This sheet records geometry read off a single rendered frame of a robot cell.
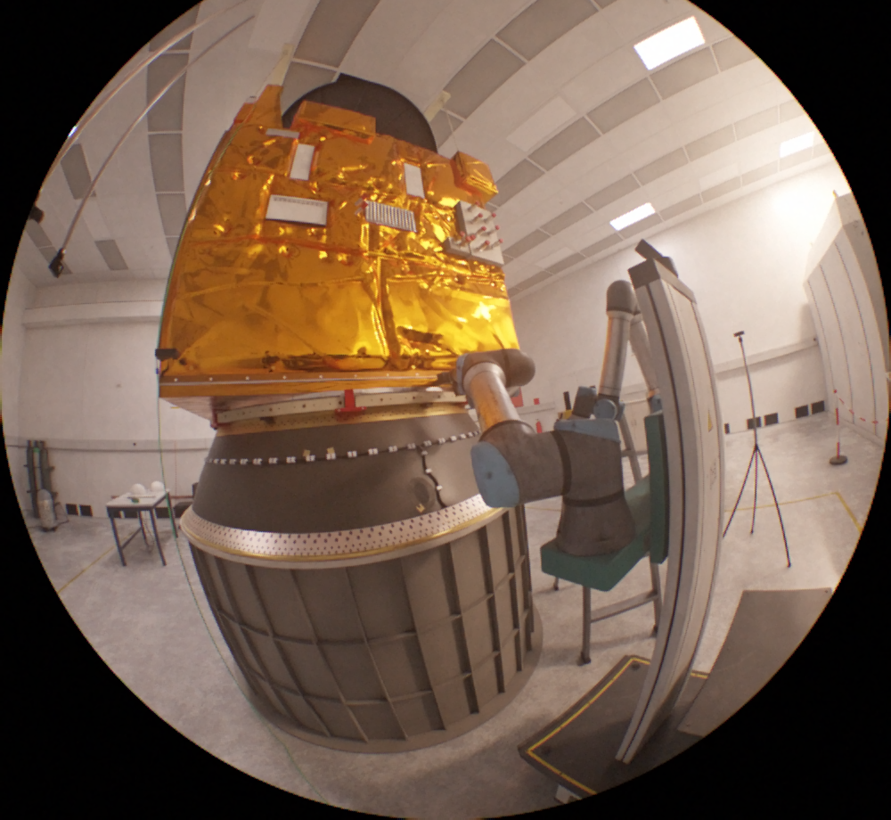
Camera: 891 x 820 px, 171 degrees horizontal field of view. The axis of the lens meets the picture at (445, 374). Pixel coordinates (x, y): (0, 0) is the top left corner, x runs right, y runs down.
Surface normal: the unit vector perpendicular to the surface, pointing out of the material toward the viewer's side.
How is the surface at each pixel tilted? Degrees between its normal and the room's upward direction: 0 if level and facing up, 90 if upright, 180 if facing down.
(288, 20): 180
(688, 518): 90
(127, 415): 90
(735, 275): 90
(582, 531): 72
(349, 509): 62
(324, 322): 86
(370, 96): 126
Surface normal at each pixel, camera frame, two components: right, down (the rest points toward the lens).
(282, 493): 0.00, -0.61
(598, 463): -0.07, -0.11
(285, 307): 0.57, -0.25
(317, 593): 0.16, -0.18
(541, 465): -0.07, -0.36
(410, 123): 0.32, 0.56
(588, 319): -0.81, 0.01
